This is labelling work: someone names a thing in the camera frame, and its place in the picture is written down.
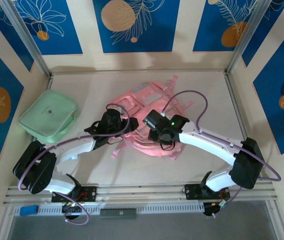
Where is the grey slotted cable duct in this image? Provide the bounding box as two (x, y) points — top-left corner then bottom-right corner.
(14, 202), (205, 216)

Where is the aluminium frame post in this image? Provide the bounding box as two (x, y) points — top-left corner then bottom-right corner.
(0, 0), (51, 78)
(225, 0), (274, 75)

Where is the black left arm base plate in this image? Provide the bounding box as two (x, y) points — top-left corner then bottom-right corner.
(51, 186), (98, 203)

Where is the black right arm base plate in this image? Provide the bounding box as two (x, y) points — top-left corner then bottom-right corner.
(184, 183), (230, 201)

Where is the mint green zip pouch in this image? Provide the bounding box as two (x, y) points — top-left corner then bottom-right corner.
(18, 89), (80, 145)

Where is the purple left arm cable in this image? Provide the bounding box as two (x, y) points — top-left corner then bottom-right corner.
(18, 103), (131, 227)

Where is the pink student backpack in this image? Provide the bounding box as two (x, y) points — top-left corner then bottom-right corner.
(106, 74), (195, 161)

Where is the dark grey rectangular device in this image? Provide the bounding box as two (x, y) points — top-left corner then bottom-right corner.
(99, 208), (137, 220)

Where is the aluminium front rail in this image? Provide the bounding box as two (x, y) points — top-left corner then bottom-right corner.
(3, 181), (280, 205)

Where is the black connector board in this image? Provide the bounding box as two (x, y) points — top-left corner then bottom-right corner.
(61, 201), (84, 221)
(203, 201), (229, 218)

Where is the small blue block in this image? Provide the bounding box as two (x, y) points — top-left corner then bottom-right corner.
(19, 204), (38, 216)

